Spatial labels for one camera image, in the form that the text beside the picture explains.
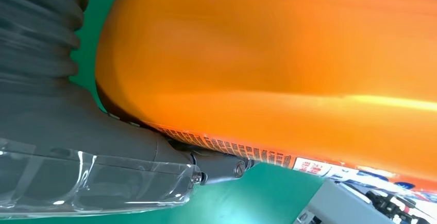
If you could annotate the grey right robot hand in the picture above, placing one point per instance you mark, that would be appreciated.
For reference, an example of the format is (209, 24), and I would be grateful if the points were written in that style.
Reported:
(85, 137)

